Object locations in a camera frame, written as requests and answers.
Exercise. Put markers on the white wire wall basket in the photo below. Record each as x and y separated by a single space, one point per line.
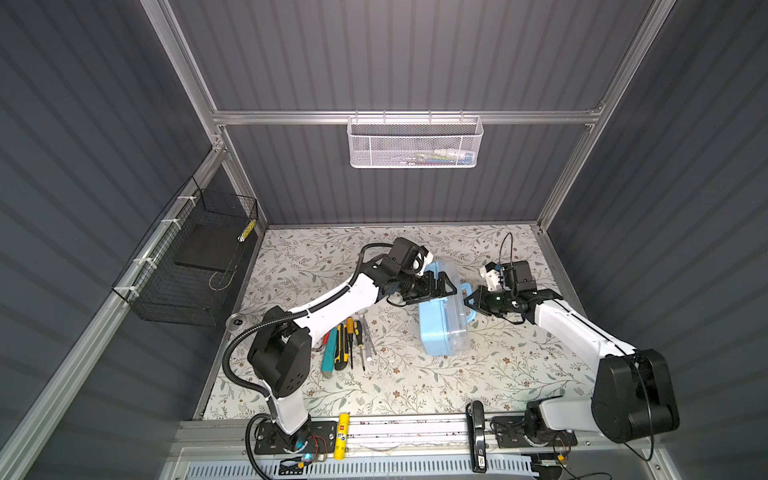
414 142

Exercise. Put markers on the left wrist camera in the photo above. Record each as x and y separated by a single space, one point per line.
410 257

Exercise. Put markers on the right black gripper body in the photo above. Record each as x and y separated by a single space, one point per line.
496 302

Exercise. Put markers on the yellow black utility knife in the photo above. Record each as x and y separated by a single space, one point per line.
342 350

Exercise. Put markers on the orange handle screwdriver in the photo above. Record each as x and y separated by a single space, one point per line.
350 340

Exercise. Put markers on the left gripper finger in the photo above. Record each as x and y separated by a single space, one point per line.
447 289
444 279

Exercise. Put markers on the clear handle screwdriver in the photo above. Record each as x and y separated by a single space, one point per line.
369 349

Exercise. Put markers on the white perforated cable tray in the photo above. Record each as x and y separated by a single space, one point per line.
403 467

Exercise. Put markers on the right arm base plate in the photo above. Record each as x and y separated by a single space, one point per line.
512 431

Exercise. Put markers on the black wire side basket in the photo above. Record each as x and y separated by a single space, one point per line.
188 270

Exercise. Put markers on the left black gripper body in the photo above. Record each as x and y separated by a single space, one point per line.
418 288

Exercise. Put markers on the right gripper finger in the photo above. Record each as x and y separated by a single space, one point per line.
477 306
475 295

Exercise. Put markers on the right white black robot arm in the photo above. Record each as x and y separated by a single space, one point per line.
632 396

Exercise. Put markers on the aluminium front rail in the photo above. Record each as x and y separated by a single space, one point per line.
406 434

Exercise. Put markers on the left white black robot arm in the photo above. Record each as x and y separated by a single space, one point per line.
273 357

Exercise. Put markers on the teal utility knife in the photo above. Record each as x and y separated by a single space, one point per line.
327 365

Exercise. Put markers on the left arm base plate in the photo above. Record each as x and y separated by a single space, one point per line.
313 437

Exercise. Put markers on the blue plastic tool box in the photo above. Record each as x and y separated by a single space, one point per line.
444 322

